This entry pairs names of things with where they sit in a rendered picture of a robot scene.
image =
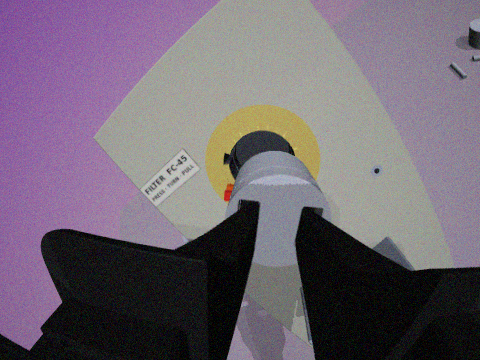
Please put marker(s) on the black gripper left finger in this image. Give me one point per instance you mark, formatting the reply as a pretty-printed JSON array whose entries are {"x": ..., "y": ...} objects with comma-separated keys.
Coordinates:
[{"x": 199, "y": 287}]

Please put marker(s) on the white cylinder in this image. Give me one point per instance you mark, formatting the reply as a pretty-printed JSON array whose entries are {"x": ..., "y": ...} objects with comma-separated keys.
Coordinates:
[{"x": 283, "y": 185}]

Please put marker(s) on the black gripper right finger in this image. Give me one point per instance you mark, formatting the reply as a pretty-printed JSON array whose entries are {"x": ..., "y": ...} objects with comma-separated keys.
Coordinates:
[{"x": 364, "y": 306}]

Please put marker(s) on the grey service panel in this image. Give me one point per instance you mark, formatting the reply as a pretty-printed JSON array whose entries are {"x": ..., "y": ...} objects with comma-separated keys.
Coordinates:
[{"x": 253, "y": 76}]

